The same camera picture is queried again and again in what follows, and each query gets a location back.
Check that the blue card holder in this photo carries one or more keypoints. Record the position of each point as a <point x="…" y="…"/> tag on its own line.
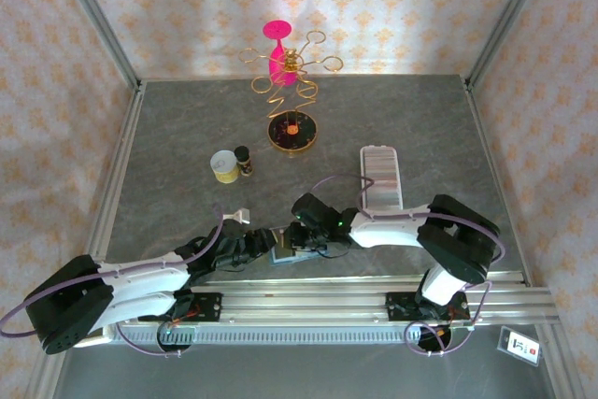
<point x="280" y="256"/>

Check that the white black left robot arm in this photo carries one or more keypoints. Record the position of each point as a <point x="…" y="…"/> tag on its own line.
<point x="140" y="277"/>

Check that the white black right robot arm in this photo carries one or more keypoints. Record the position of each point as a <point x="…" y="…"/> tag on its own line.
<point x="388" y="231"/>

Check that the clear plastic card tray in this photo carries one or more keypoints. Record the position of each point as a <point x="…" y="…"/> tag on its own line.
<point x="379" y="165"/>

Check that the yellow tin can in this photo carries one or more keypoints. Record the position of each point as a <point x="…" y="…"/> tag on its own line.
<point x="225" y="170"/>

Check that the small black-capped spice bottle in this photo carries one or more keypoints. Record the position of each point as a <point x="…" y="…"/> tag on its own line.
<point x="245" y="161"/>

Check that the white digital timer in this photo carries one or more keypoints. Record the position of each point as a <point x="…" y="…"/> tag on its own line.
<point x="100" y="339"/>

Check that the pink wine glass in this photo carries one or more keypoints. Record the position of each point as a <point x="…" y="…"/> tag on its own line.
<point x="276" y="30"/>

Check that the clear badge with label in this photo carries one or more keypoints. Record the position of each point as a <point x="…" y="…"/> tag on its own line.
<point x="519" y="345"/>

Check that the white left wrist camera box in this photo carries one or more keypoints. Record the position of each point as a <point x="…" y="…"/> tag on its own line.
<point x="238" y="217"/>

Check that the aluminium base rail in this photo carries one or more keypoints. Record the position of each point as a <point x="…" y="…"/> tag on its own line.
<point x="303" y="298"/>

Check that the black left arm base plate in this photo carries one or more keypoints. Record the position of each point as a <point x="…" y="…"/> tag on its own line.
<point x="205" y="308"/>

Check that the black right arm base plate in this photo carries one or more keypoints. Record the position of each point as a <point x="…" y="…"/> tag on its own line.
<point x="402" y="308"/>

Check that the aluminium table edge rail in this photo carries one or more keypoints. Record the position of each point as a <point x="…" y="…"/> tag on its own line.
<point x="497" y="184"/>
<point x="117" y="165"/>

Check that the aluminium frame corner post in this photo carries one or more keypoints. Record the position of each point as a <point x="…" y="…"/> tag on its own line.
<point x="95" y="16"/>
<point x="511" y="16"/>

